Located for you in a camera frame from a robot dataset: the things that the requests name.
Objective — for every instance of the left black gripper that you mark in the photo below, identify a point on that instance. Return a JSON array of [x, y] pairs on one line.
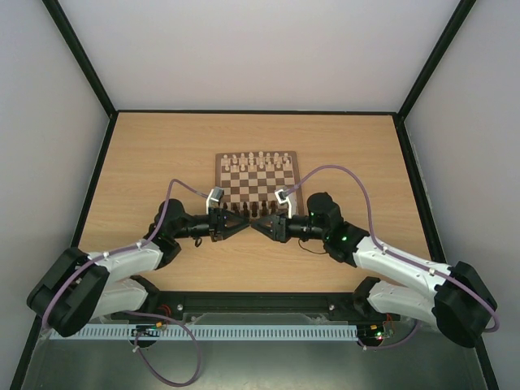
[[216, 223]]

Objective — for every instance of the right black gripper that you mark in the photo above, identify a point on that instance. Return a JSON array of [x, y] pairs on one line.
[[279, 227]]

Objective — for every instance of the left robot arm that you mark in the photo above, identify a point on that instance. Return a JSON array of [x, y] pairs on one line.
[[80, 287]]

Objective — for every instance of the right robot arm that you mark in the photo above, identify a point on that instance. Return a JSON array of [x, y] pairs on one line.
[[452, 299]]

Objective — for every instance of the wooden chess board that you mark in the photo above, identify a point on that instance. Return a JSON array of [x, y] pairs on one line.
[[257, 186]]

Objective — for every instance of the left circuit board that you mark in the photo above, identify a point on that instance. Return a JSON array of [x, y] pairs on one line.
[[148, 330]]

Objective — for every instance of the circuit board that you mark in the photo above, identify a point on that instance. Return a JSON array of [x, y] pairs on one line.
[[377, 331], [148, 330]]

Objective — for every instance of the right circuit board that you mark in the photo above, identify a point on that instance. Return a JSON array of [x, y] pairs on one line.
[[377, 331]]

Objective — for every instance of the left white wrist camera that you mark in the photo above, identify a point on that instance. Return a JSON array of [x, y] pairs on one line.
[[214, 199]]

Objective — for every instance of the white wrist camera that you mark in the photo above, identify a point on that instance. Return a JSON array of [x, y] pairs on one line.
[[214, 199], [285, 197]]

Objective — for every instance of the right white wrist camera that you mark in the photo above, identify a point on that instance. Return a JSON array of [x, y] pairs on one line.
[[285, 197]]

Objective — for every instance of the black mounting rail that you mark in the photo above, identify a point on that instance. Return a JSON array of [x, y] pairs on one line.
[[260, 302]]

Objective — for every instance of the light blue cable duct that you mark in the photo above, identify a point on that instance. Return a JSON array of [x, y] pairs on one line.
[[226, 332]]

